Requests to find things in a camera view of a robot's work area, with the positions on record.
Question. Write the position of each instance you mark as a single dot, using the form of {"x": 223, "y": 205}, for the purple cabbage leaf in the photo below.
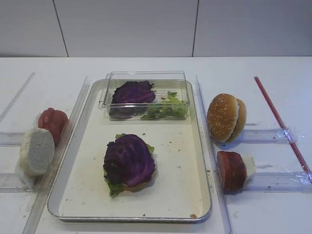
{"x": 131, "y": 161}
{"x": 131, "y": 92}

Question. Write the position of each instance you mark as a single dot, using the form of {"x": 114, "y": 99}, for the bottom bun half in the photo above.
{"x": 144, "y": 184}

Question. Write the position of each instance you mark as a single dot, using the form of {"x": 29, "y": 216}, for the clear holder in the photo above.
{"x": 11, "y": 139}
{"x": 279, "y": 182}
{"x": 13, "y": 183}
{"x": 270, "y": 136}

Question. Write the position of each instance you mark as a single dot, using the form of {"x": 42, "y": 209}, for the clear far left rail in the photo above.
{"x": 16, "y": 97}

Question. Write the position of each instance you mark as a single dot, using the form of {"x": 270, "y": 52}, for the green lettuce on bun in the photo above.
{"x": 114, "y": 189}

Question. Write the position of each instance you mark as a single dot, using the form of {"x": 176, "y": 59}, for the red tomato slices left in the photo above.
{"x": 54, "y": 121}

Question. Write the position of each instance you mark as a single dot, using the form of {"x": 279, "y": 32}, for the clear upper left holder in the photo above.
{"x": 11, "y": 139}

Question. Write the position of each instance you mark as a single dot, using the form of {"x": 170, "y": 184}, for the green lettuce in container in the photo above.
{"x": 170, "y": 107}

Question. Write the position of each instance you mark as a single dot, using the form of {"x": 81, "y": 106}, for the red meat patty stack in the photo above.
{"x": 232, "y": 171}

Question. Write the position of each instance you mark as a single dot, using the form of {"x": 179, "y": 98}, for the clear rail right of tray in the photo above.
{"x": 217, "y": 182}

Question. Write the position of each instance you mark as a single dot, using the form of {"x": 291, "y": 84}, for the clear rail of tray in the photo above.
{"x": 217, "y": 182}
{"x": 48, "y": 178}

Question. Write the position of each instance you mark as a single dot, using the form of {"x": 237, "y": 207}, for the metal baking tray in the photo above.
{"x": 179, "y": 191}

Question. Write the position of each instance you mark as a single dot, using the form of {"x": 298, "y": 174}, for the clear upper right holder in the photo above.
{"x": 270, "y": 136}

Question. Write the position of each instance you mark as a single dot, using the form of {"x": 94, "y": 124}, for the white cheese piece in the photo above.
{"x": 250, "y": 167}

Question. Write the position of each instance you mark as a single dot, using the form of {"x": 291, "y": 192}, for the clear rail left of tray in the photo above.
{"x": 48, "y": 178}

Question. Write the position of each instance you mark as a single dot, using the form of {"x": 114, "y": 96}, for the red plastic strip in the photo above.
{"x": 282, "y": 124}

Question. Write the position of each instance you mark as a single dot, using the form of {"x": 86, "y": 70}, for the sesame top bun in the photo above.
{"x": 222, "y": 116}

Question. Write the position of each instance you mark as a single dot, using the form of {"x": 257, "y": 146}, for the purple cabbage leaf in container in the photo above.
{"x": 131, "y": 92}

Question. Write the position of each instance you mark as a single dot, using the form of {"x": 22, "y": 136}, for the white bread slice left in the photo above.
{"x": 35, "y": 155}

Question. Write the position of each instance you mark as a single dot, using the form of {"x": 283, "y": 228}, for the clear lower right holder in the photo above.
{"x": 279, "y": 182}

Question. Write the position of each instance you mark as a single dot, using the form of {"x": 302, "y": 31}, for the clear lower left holder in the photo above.
{"x": 13, "y": 183}

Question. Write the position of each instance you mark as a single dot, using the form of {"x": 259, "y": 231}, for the clear plastic container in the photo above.
{"x": 163, "y": 81}

